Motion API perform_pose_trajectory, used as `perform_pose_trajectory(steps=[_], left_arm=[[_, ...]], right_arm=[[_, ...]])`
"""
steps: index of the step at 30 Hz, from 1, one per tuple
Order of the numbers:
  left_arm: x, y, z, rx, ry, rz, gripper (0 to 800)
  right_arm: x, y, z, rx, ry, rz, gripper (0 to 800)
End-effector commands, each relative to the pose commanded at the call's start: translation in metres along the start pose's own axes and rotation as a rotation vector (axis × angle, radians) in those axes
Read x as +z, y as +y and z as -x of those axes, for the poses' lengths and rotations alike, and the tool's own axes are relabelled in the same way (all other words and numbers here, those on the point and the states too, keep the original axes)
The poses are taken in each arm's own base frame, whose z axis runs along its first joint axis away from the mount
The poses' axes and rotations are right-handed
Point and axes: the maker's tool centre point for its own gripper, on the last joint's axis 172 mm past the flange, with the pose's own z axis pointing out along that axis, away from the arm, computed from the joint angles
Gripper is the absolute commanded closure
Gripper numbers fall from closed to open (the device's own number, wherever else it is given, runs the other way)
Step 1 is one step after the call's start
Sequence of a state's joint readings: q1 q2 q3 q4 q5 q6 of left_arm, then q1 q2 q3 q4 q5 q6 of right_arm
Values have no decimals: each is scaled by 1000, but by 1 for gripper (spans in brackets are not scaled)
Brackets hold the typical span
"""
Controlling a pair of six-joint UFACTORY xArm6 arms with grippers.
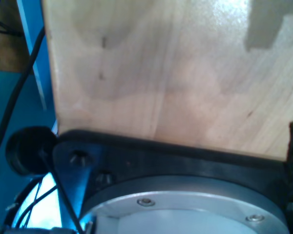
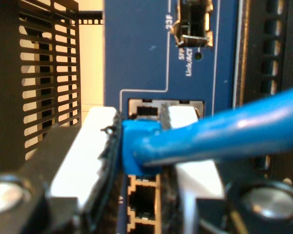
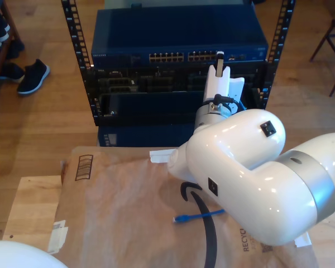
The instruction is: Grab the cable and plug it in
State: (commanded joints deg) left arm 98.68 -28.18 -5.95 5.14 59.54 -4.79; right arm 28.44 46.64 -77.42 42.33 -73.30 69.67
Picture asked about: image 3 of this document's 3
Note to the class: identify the black rack server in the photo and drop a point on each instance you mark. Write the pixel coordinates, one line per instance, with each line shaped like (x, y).
(156, 79)

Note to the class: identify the black rack chassis blue panel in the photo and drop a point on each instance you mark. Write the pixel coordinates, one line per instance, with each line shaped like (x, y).
(156, 106)

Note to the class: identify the grey flat device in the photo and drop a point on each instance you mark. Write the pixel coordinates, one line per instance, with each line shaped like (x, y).
(184, 3)

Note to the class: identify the dark blue metal case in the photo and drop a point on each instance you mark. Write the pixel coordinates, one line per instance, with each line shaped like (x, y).
(145, 135)

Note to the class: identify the brown paper mailer bag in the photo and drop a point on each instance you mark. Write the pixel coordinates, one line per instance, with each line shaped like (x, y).
(114, 201)

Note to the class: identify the black sneaker grey sole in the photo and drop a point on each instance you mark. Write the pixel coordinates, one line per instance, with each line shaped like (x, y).
(33, 78)
(12, 73)

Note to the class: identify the dark plain shoe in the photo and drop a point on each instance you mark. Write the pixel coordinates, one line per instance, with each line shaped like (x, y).
(16, 48)

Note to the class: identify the wooden shoe shelf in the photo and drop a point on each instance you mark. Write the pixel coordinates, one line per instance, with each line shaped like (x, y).
(11, 21)

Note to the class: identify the blue network switch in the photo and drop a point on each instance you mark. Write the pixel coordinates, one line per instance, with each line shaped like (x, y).
(178, 33)

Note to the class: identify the black rack frame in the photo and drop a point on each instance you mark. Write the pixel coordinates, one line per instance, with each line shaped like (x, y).
(78, 50)

